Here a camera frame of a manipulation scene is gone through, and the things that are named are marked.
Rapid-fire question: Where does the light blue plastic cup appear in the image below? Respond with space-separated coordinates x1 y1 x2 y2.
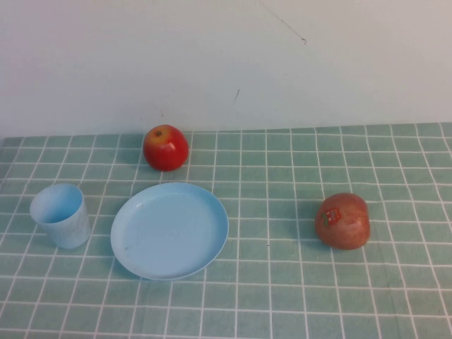
29 182 91 250

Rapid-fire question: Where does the shiny red yellow apple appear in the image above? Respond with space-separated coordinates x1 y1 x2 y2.
143 124 190 172

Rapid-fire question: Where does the dull red apple with sticker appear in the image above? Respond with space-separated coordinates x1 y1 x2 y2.
314 192 371 251

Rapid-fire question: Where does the green checkered tablecloth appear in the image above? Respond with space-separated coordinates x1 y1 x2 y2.
0 121 452 339

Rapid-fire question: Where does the light blue plastic plate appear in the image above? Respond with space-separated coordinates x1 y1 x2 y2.
110 182 230 281

